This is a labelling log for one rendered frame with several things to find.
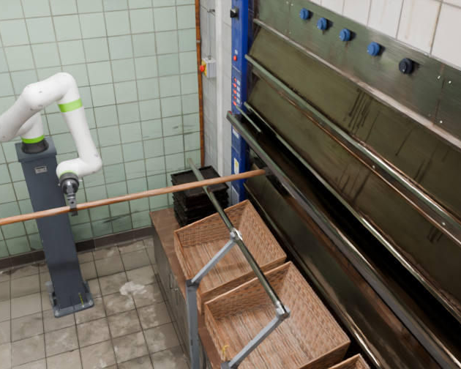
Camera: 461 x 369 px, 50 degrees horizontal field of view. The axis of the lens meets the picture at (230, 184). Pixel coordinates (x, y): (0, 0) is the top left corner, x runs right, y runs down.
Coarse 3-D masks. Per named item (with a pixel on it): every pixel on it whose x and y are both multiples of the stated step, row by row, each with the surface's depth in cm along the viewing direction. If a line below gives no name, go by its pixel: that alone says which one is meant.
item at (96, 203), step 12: (204, 180) 250; (216, 180) 251; (228, 180) 253; (144, 192) 241; (156, 192) 242; (168, 192) 244; (84, 204) 233; (96, 204) 234; (108, 204) 237; (24, 216) 225; (36, 216) 226
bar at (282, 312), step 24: (192, 168) 268; (240, 240) 216; (192, 288) 226; (264, 288) 194; (192, 312) 233; (288, 312) 182; (192, 336) 242; (264, 336) 185; (192, 360) 251; (240, 360) 187
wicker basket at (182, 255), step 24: (216, 216) 297; (240, 216) 303; (192, 240) 300; (216, 240) 307; (264, 240) 277; (192, 264) 290; (216, 264) 290; (240, 264) 289; (264, 264) 255; (216, 288) 251
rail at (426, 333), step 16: (240, 128) 252; (256, 144) 236; (272, 160) 222; (288, 176) 211; (368, 272) 163; (384, 288) 156; (400, 304) 150; (416, 320) 144; (432, 336) 139; (448, 352) 135
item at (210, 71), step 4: (204, 60) 313; (208, 60) 313; (212, 60) 313; (208, 64) 310; (212, 64) 311; (216, 64) 312; (204, 68) 315; (208, 68) 311; (212, 68) 312; (216, 68) 313; (204, 72) 317; (208, 72) 313; (212, 72) 314; (216, 72) 315; (208, 76) 314; (212, 76) 315; (216, 76) 316
